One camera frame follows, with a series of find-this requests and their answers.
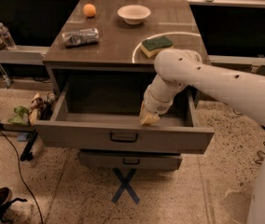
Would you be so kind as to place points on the grey drawer cabinet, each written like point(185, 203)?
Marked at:
point(118, 51)

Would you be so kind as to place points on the clear plastic water bottle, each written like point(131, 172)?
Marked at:
point(7, 37)

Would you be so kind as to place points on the green yellow sponge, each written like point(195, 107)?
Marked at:
point(153, 46)

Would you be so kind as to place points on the blue tape cross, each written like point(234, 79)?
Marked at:
point(125, 186)

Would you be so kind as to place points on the orange fruit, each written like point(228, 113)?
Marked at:
point(89, 10)

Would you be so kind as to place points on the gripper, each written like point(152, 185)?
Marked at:
point(155, 104)

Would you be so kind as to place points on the grey drawer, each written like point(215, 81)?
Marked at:
point(133, 160)
point(102, 113)

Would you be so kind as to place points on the crushed foil chip bag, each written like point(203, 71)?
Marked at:
point(80, 37)

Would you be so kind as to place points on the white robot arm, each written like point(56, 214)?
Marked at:
point(177, 69)

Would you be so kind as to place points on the white bowl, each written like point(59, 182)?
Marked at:
point(134, 14)

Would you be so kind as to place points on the grey bottom drawer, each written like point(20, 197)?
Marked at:
point(133, 160)

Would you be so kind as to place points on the grey top drawer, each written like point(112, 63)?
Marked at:
point(102, 113)

